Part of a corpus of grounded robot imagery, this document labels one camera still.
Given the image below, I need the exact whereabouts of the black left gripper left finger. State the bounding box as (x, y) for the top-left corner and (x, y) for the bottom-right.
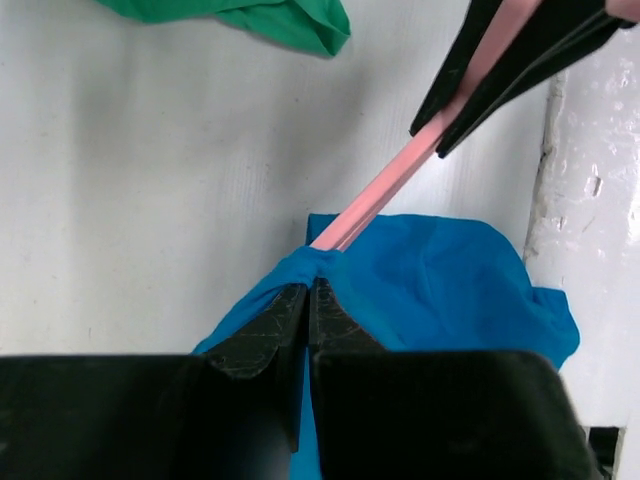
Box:
(1, 285), (308, 479)

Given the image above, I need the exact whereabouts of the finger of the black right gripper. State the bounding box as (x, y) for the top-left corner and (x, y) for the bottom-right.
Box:
(436, 9), (636, 157)
(409, 0), (502, 136)

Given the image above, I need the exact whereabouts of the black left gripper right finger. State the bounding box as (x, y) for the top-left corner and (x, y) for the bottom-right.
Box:
(309, 279), (601, 480)

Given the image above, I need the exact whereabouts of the pink hanger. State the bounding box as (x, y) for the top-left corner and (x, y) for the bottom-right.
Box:
(312, 0), (540, 251)

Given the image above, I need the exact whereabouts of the blue t shirt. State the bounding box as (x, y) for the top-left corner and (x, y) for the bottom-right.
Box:
(196, 215), (580, 479)

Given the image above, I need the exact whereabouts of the green t shirt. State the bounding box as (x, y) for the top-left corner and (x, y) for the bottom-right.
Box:
(101, 0), (351, 57)

